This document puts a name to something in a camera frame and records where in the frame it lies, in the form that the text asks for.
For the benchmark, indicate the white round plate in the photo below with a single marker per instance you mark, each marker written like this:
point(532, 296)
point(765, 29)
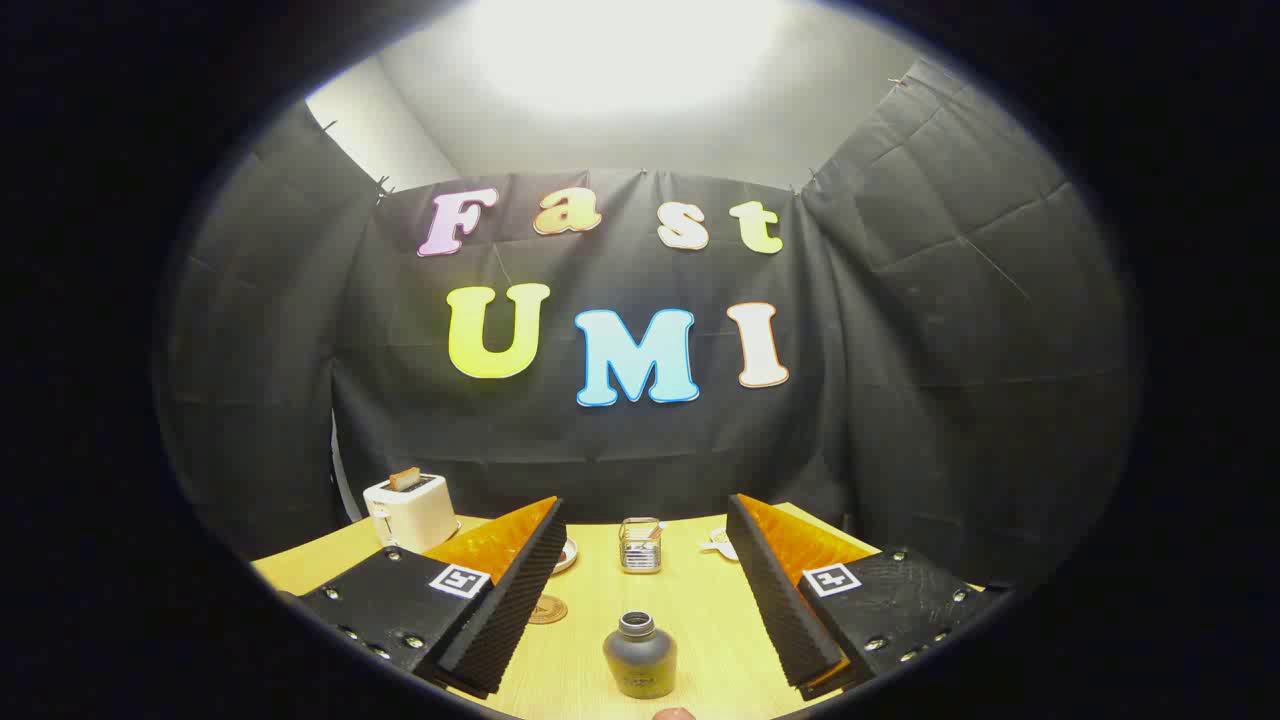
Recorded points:
point(568, 555)

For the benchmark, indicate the toast slice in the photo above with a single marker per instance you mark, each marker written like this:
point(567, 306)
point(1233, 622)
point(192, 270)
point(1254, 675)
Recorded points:
point(404, 479)

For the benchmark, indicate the white toaster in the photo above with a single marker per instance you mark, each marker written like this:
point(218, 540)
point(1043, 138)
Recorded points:
point(410, 515)

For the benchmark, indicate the round cork coaster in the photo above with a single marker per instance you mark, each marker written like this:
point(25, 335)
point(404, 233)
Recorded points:
point(550, 610)

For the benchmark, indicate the white divided condiment dish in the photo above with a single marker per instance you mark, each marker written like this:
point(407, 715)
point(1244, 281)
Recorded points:
point(722, 545)

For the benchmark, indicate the silver bottle with green label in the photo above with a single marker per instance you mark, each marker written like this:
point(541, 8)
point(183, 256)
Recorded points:
point(640, 660)

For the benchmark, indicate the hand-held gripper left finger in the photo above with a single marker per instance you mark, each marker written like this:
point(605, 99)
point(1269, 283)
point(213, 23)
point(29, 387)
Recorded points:
point(505, 610)

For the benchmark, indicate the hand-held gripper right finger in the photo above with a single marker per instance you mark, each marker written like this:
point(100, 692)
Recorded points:
point(790, 610)

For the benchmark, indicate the wooden table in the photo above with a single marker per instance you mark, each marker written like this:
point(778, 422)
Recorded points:
point(690, 600)

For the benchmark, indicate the black backdrop cloth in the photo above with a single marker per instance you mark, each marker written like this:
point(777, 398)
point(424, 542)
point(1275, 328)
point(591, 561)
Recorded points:
point(600, 450)

